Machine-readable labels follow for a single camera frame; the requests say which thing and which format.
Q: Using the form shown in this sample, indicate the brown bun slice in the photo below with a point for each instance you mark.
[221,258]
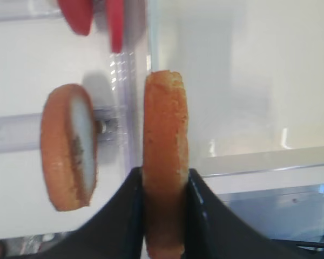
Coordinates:
[68,145]
[165,163]

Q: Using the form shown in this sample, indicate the white rectangular metal tray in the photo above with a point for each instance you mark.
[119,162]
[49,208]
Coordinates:
[254,78]

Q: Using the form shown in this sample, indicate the red tomato slice outer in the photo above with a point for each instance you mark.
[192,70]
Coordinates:
[78,14]

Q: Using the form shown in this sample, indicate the red tomato slice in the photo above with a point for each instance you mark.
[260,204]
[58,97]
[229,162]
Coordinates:
[78,14]
[115,22]

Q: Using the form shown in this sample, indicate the red tomato slice inner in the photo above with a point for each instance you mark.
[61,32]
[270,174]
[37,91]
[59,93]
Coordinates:
[115,22]

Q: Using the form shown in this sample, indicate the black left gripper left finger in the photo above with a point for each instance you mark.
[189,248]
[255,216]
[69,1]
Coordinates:
[116,231]

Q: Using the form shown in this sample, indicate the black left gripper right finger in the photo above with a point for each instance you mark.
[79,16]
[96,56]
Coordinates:
[213,231]

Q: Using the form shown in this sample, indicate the clear left acrylic rack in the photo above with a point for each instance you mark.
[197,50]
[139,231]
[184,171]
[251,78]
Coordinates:
[39,52]

